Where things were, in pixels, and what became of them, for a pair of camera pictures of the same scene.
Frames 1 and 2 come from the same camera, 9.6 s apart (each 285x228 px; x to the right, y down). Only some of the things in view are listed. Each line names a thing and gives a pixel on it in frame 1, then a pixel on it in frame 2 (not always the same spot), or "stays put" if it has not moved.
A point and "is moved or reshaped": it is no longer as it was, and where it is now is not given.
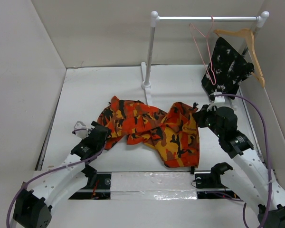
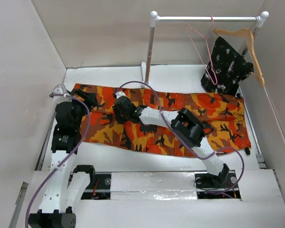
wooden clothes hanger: [248, 33] stays put
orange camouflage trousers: [172, 133] is moved or reshaped
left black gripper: [108, 133] → [89, 99]
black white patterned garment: [226, 69] stays put
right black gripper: [199, 115] → [119, 119]
